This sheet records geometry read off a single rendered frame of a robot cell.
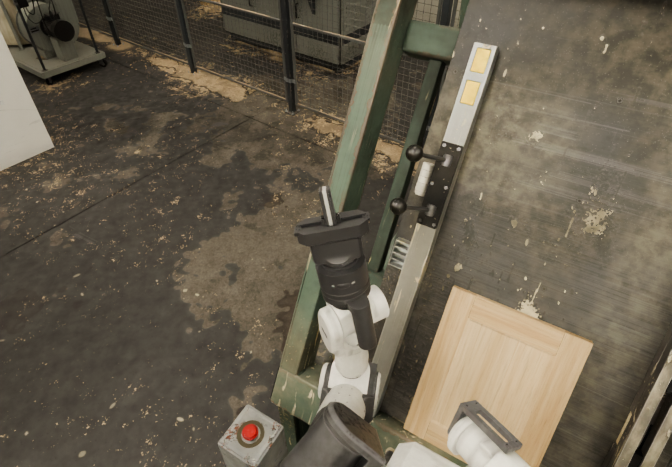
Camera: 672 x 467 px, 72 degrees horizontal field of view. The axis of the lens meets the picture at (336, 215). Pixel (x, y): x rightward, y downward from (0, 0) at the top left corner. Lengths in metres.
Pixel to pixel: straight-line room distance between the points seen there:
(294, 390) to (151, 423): 1.17
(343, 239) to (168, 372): 1.91
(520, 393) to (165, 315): 2.03
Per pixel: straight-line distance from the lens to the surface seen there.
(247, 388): 2.41
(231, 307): 2.71
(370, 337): 0.82
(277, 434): 1.28
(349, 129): 1.16
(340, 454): 0.79
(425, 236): 1.11
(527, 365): 1.18
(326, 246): 0.75
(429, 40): 1.21
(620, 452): 1.19
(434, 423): 1.29
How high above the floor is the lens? 2.09
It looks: 41 degrees down
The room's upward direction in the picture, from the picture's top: straight up
